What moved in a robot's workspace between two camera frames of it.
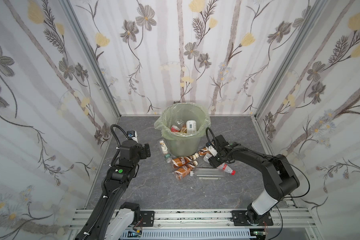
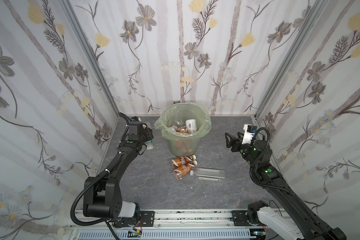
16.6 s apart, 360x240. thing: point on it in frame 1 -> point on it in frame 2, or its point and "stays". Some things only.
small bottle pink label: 176,127 stays
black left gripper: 145,150 -> 147,135
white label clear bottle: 191,127 stays
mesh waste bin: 183,124 stays
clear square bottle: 208,173 stays
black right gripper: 215,157 -> 236,143
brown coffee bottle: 180,161 stays
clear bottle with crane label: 168,156 -> 149,144
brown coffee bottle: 203,152 -> 183,130
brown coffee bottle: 184,170 stays
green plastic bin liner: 189,111 stays
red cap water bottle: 225,167 -> 171,129
